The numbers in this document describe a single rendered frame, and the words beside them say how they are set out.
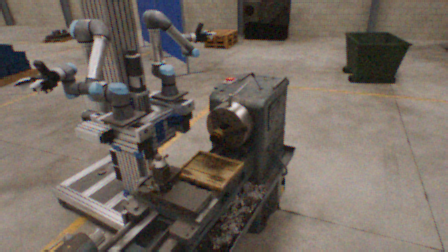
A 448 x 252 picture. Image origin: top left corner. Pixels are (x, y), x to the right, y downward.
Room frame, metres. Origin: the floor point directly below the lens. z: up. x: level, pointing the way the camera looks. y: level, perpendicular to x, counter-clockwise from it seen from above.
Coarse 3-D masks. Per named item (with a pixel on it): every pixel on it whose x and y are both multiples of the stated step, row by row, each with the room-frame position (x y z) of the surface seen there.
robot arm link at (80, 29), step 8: (72, 24) 1.81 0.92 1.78; (80, 24) 1.80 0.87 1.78; (88, 24) 1.79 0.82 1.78; (72, 32) 1.80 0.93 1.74; (80, 32) 1.79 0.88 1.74; (88, 32) 1.78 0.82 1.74; (80, 40) 1.79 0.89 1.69; (88, 40) 1.80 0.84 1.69; (88, 48) 1.81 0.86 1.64; (88, 56) 1.81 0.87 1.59; (88, 64) 1.81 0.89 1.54; (104, 80) 1.86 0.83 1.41; (104, 88) 1.81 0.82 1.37; (88, 96) 1.80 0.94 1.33; (96, 96) 1.79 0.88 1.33
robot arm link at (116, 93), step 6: (114, 84) 1.83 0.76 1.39; (120, 84) 1.84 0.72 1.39; (108, 90) 1.79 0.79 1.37; (114, 90) 1.77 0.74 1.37; (120, 90) 1.78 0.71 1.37; (126, 90) 1.82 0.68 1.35; (108, 96) 1.78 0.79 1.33; (114, 96) 1.77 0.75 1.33; (120, 96) 1.77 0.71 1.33; (126, 96) 1.80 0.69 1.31; (114, 102) 1.77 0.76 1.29; (120, 102) 1.77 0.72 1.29; (126, 102) 1.79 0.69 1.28
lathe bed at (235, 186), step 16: (240, 160) 1.66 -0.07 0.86; (240, 176) 1.67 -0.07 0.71; (224, 192) 1.40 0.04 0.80; (224, 208) 1.37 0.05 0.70; (128, 224) 1.10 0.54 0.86; (144, 224) 1.10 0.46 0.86; (160, 224) 1.15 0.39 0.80; (208, 224) 1.23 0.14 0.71; (112, 240) 1.01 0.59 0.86; (128, 240) 1.00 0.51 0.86; (144, 240) 1.08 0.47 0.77; (160, 240) 1.00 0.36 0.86
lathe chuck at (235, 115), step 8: (224, 104) 1.80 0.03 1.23; (232, 104) 1.79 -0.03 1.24; (216, 112) 1.76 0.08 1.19; (224, 112) 1.73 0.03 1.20; (232, 112) 1.70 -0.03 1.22; (240, 112) 1.72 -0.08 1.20; (208, 120) 1.80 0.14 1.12; (224, 120) 1.73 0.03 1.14; (232, 120) 1.70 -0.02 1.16; (240, 120) 1.67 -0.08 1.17; (248, 120) 1.72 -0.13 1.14; (208, 128) 1.80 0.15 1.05; (224, 128) 1.79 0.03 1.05; (248, 128) 1.69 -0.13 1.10; (232, 136) 1.70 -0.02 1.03; (240, 136) 1.67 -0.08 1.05; (248, 136) 1.72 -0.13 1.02; (224, 144) 1.74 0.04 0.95; (232, 144) 1.70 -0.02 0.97; (240, 144) 1.67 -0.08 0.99
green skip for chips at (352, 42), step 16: (384, 32) 6.59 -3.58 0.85; (352, 48) 6.00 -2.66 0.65; (368, 48) 5.45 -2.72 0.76; (384, 48) 5.40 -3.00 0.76; (400, 48) 5.35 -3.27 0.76; (352, 64) 5.95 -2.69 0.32; (368, 64) 5.51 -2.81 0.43; (384, 64) 5.45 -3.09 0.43; (400, 64) 5.40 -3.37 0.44; (352, 80) 5.67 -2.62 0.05; (368, 80) 5.62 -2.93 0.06; (384, 80) 5.56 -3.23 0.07
